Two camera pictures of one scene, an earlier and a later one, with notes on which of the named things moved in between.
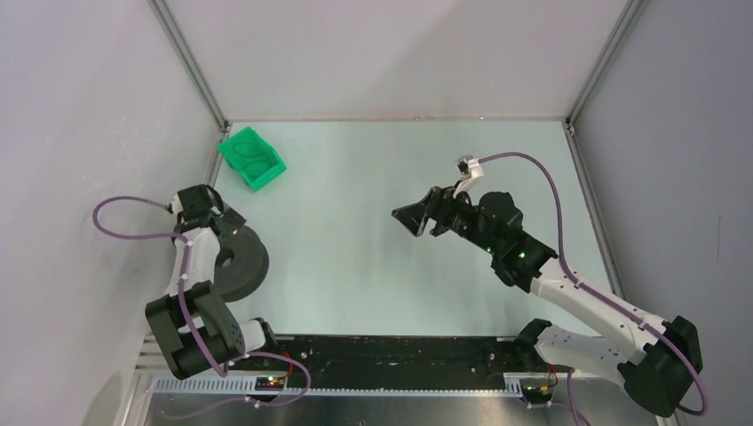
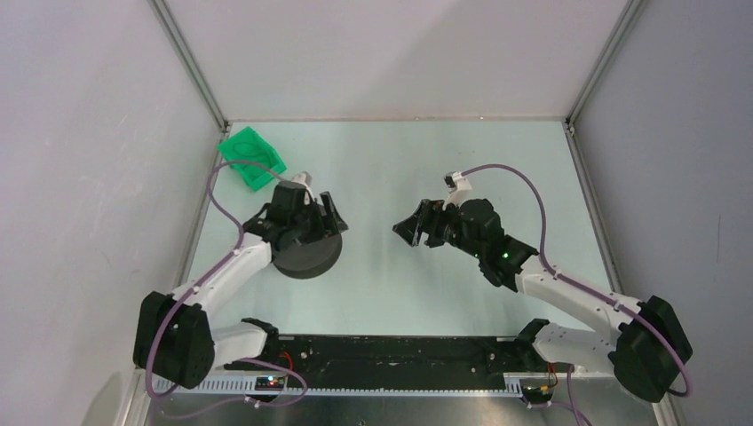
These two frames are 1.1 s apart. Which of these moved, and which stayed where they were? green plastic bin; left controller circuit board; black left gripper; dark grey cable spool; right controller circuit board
Moved: dark grey cable spool; black left gripper
Stayed: green plastic bin; left controller circuit board; right controller circuit board
